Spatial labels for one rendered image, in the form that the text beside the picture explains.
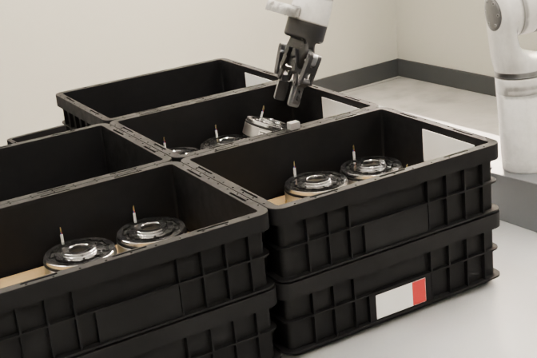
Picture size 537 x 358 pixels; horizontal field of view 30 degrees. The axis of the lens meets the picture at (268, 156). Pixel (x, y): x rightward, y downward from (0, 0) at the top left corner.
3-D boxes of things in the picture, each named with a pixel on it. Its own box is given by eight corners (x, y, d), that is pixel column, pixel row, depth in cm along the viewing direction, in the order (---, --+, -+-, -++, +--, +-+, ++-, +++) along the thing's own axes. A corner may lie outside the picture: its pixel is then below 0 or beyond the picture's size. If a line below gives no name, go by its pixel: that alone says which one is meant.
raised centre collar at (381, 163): (375, 159, 167) (375, 155, 167) (391, 166, 163) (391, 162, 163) (350, 165, 165) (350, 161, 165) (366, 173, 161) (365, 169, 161)
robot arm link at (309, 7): (262, 9, 183) (271, -24, 182) (314, 23, 188) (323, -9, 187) (282, 15, 175) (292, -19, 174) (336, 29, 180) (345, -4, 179)
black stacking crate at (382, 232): (387, 170, 176) (383, 109, 173) (503, 216, 151) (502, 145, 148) (186, 230, 158) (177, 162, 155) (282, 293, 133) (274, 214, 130)
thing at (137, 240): (165, 214, 153) (165, 211, 153) (197, 232, 145) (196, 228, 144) (105, 232, 148) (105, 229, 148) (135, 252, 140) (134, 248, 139)
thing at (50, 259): (95, 235, 147) (94, 231, 147) (128, 253, 140) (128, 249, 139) (32, 256, 142) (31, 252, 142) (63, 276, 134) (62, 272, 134)
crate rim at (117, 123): (294, 89, 199) (292, 77, 198) (383, 118, 174) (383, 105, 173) (108, 134, 180) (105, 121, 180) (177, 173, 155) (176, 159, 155)
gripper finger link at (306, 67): (308, 51, 178) (295, 80, 180) (311, 56, 176) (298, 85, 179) (320, 54, 179) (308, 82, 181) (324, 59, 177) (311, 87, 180)
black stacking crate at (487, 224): (390, 227, 180) (386, 165, 176) (506, 281, 155) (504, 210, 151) (193, 292, 162) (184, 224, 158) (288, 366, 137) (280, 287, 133)
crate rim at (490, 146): (383, 118, 173) (383, 105, 173) (503, 157, 148) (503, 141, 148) (178, 173, 155) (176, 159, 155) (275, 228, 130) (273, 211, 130)
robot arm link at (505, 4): (501, -10, 163) (510, 90, 168) (553, -22, 165) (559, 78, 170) (475, -16, 171) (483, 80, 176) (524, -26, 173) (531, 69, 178)
